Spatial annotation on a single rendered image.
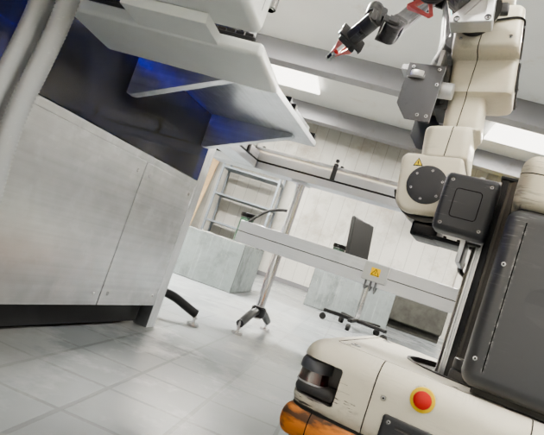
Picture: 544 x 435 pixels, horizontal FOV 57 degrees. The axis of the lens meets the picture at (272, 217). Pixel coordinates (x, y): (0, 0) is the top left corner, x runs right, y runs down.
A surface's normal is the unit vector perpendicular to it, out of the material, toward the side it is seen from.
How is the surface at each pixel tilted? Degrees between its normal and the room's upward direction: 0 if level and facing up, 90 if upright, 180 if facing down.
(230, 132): 90
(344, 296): 90
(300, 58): 90
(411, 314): 90
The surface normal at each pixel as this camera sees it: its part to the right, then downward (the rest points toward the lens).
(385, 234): -0.16, -0.13
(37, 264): 0.90, 0.28
